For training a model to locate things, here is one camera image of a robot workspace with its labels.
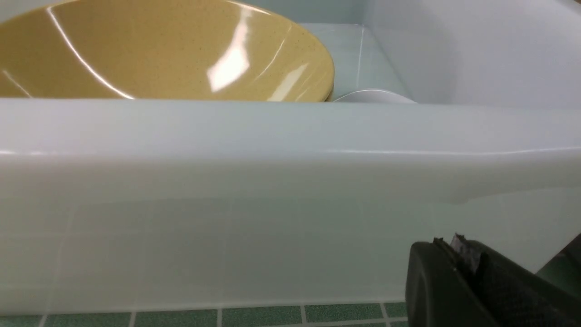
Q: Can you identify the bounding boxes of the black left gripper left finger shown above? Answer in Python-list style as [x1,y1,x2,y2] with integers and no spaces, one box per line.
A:
[405,241,499,327]

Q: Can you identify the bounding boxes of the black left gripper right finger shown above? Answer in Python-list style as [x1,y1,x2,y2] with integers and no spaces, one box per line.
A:
[433,234,580,327]

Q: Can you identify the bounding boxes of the yellow speckled noodle bowl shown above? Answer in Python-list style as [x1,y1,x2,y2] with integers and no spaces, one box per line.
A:
[0,0,335,102]

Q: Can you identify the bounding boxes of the small white dish in bin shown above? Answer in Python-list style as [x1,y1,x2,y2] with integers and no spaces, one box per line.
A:
[334,89,417,104]

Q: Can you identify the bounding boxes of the large translucent white plastic bin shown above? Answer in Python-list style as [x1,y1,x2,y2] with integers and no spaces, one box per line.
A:
[1,0,580,315]

